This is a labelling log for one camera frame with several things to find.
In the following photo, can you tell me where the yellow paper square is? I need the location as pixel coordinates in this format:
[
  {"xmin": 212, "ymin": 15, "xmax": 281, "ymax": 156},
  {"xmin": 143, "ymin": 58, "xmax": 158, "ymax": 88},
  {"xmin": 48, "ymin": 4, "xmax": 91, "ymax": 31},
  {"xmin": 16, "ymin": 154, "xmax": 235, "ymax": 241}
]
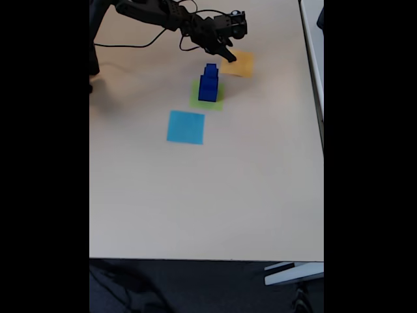
[{"xmin": 220, "ymin": 49, "xmax": 255, "ymax": 78}]

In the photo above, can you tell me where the green paper square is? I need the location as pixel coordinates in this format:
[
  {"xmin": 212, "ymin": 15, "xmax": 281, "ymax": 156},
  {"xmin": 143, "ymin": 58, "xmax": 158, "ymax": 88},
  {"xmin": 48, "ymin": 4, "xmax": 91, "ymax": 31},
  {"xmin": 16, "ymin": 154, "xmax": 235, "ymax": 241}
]
[{"xmin": 189, "ymin": 80, "xmax": 226, "ymax": 112}]

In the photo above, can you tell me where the light blue paper square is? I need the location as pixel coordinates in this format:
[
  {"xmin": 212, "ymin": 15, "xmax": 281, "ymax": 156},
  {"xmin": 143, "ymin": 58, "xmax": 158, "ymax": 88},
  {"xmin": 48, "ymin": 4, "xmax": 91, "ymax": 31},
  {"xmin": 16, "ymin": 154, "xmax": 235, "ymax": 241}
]
[{"xmin": 165, "ymin": 110, "xmax": 206, "ymax": 145}]

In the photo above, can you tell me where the large blue cube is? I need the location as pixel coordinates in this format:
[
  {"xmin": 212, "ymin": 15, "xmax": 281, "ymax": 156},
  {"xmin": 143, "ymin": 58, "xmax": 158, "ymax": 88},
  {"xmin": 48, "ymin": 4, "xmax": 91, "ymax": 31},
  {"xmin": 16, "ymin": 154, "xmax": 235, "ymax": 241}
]
[{"xmin": 197, "ymin": 76, "xmax": 218, "ymax": 103}]

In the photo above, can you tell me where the white neighbouring table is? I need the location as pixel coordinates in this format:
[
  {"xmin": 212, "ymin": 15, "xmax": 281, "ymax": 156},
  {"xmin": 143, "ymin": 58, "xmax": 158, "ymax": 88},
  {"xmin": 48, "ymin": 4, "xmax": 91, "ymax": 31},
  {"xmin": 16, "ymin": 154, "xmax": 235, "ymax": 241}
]
[{"xmin": 298, "ymin": 0, "xmax": 324, "ymax": 154}]

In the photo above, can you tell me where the white table foot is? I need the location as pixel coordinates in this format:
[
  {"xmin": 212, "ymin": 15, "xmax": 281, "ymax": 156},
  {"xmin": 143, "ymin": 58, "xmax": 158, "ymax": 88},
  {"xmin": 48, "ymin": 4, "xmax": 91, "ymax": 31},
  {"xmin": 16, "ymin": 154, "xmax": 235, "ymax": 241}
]
[{"xmin": 263, "ymin": 261, "xmax": 324, "ymax": 286}]

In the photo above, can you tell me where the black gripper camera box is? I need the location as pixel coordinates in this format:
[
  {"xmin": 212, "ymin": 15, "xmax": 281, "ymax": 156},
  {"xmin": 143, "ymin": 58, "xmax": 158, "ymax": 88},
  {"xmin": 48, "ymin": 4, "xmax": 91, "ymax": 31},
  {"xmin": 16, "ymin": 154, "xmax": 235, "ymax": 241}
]
[{"xmin": 213, "ymin": 10, "xmax": 248, "ymax": 40}]

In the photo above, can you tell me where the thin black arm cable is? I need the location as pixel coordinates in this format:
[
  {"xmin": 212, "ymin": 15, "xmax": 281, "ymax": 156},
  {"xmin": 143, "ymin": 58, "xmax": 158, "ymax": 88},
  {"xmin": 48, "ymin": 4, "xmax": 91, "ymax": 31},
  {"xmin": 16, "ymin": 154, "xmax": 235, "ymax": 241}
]
[{"xmin": 175, "ymin": 0, "xmax": 199, "ymax": 12}]

